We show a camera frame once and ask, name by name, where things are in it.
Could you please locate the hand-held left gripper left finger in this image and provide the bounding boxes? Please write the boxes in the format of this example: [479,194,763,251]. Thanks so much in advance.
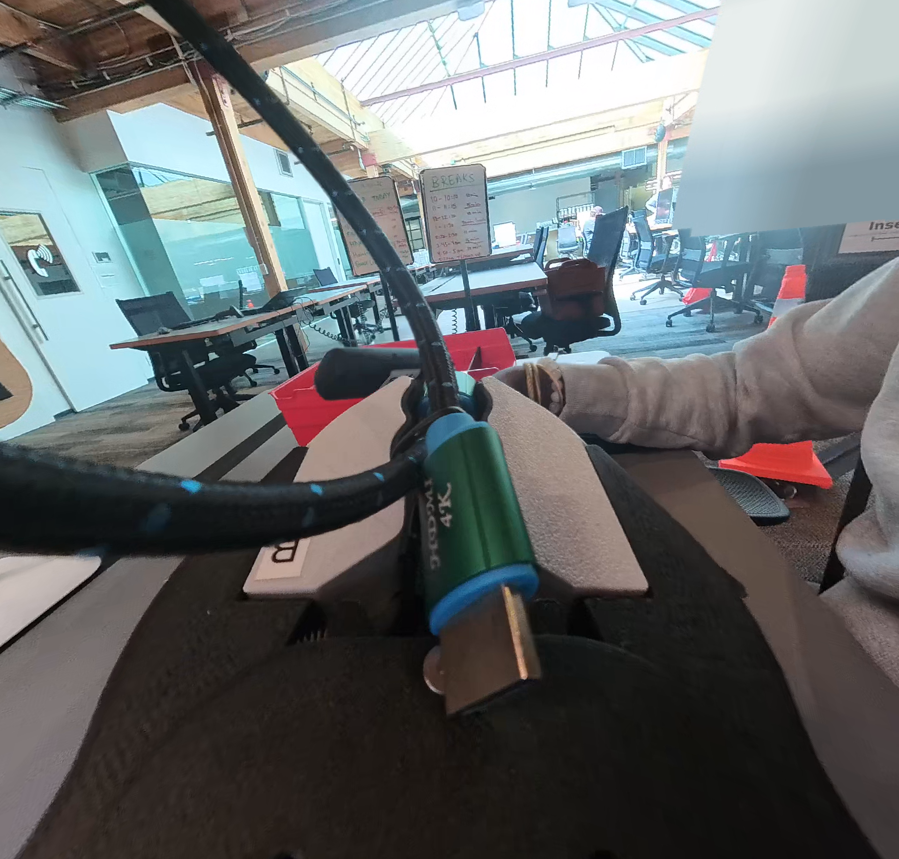
[243,376,426,601]

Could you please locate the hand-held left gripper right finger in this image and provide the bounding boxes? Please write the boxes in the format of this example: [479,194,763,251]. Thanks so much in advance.
[478,378,650,599]

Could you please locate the green-plug braided hdmi cable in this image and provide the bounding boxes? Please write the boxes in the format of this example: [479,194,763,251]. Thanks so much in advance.
[0,0,544,717]

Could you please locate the person's right forearm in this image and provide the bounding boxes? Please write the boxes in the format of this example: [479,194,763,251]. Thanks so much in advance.
[523,255,899,461]

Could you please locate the red plastic bin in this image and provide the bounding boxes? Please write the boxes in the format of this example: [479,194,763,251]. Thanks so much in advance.
[270,326,518,447]

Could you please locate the wooden office desk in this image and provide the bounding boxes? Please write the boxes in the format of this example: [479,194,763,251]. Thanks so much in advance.
[109,281,386,410]
[420,260,550,334]

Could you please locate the brown-backed office chair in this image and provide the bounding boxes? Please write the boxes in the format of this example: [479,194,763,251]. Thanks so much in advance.
[518,206,631,355]

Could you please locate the black office chair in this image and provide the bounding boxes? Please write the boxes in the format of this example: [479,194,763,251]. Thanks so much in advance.
[114,290,280,433]
[628,216,693,305]
[666,230,766,333]

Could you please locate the whiteboard with handwritten list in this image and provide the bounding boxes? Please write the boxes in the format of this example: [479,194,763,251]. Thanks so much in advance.
[419,163,493,265]
[334,175,415,278]

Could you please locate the person's torso in grey sweater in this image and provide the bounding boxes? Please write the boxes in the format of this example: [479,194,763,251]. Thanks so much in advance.
[815,381,899,688]

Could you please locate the phone symbol door sign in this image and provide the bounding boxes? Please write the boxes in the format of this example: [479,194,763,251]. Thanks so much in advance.
[0,210,81,298]

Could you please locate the white paper sign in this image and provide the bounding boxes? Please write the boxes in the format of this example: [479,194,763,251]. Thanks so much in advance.
[837,220,899,256]

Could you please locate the beaded bracelet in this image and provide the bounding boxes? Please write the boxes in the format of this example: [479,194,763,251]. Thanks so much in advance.
[522,357,567,417]

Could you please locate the wooden support post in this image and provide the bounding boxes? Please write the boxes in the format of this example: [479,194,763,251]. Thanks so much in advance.
[191,65,311,354]

